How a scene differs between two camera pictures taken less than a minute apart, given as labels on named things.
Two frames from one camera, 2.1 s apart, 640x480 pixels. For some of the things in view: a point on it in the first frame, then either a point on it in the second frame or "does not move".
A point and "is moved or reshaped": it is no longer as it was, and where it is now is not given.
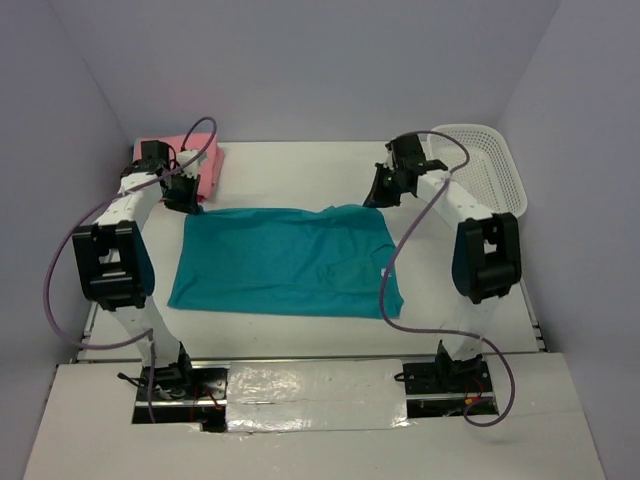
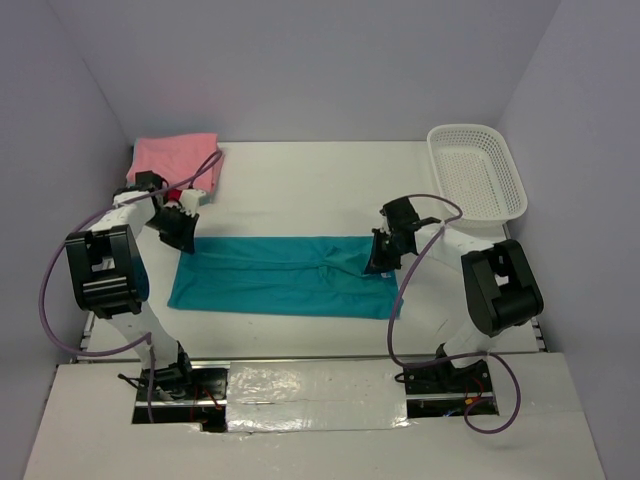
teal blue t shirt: [317, 260] is moved or reshaped
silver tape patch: [357, 394] does not move
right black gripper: [378, 199] to [378, 261]
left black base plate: [185, 395] does not move
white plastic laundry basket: [493, 173] does not move
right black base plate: [448, 388] does not move
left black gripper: [189, 205] to [184, 239]
